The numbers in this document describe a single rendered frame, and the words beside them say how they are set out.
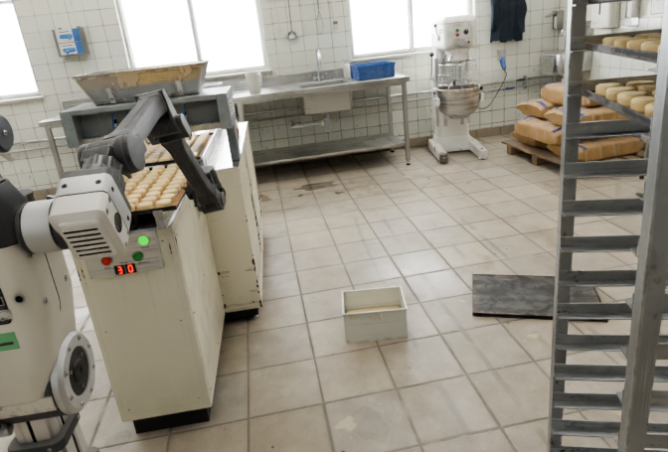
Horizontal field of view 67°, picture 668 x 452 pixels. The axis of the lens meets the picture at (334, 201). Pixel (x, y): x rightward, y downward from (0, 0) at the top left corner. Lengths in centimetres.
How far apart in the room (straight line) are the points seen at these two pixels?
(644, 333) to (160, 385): 164
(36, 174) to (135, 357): 430
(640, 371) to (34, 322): 101
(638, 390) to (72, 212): 94
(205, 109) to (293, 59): 320
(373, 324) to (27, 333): 165
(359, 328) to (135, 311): 102
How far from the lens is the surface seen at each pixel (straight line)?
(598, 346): 147
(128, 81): 244
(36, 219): 96
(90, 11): 574
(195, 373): 204
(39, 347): 108
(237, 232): 250
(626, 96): 104
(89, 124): 256
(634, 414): 100
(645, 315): 89
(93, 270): 185
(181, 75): 239
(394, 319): 240
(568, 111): 122
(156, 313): 192
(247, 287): 262
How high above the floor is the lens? 141
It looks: 19 degrees down
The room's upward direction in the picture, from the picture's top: 6 degrees counter-clockwise
